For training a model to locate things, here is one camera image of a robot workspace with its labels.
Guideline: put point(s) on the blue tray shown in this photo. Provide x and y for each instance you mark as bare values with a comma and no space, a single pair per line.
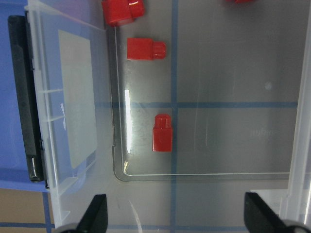
13,168

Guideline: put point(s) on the clear plastic storage box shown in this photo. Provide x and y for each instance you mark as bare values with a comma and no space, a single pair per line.
176,115

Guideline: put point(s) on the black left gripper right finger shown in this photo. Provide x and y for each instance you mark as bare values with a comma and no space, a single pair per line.
259,217

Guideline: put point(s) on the black box latch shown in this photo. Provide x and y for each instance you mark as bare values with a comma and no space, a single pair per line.
22,55

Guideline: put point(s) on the red block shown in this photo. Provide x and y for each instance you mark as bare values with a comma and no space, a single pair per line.
162,133
121,12
145,49
239,1

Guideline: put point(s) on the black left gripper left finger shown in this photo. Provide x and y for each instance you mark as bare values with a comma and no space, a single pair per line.
95,219

